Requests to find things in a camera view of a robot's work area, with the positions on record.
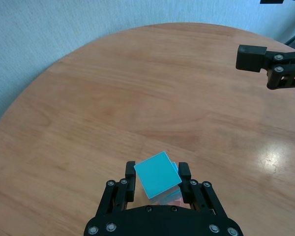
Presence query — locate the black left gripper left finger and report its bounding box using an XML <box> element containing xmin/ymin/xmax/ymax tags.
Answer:
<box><xmin>95</xmin><ymin>161</ymin><xmax>138</xmax><ymax>217</ymax></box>

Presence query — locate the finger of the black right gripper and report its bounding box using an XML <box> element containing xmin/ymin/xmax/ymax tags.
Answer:
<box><xmin>260</xmin><ymin>0</ymin><xmax>295</xmax><ymax>4</ymax></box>
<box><xmin>236</xmin><ymin>44</ymin><xmax>295</xmax><ymax>90</ymax></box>

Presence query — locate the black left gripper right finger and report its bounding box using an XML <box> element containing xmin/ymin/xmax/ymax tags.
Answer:
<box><xmin>177</xmin><ymin>162</ymin><xmax>227</xmax><ymax>218</ymax></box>

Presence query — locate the blue cube block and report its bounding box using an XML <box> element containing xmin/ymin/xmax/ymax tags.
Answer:
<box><xmin>133</xmin><ymin>150</ymin><xmax>183</xmax><ymax>205</ymax></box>
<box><xmin>159</xmin><ymin>161</ymin><xmax>182</xmax><ymax>205</ymax></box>

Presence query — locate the pink cube block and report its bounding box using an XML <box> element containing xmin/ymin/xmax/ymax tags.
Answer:
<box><xmin>167</xmin><ymin>194</ymin><xmax>185</xmax><ymax>209</ymax></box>

